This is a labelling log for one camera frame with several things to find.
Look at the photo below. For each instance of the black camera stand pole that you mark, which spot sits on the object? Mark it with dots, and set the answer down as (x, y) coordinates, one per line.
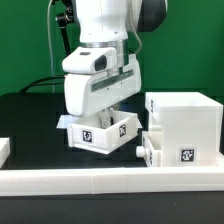
(63, 19)

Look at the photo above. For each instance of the white drawer cabinet frame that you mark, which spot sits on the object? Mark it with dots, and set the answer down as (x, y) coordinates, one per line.
(184, 129)

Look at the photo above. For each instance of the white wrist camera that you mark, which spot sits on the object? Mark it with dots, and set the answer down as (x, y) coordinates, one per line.
(90, 60)

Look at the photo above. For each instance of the paper sheet with markers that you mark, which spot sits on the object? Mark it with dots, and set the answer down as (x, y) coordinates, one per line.
(66, 121)

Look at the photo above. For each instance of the white drawer box front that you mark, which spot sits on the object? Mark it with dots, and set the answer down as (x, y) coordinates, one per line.
(148, 151)

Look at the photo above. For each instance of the white drawer box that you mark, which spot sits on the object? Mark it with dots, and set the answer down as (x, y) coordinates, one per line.
(148, 151)
(88, 133)

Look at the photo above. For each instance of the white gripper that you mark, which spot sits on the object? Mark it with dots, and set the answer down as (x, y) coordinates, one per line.
(86, 95)

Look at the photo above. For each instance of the white left fence piece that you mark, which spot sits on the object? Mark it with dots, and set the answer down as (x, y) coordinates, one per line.
(4, 150)

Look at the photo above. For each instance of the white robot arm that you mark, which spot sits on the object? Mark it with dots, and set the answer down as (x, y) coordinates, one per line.
(102, 71)

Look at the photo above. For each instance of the white front fence rail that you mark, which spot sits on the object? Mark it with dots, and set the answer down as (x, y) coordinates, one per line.
(112, 180)

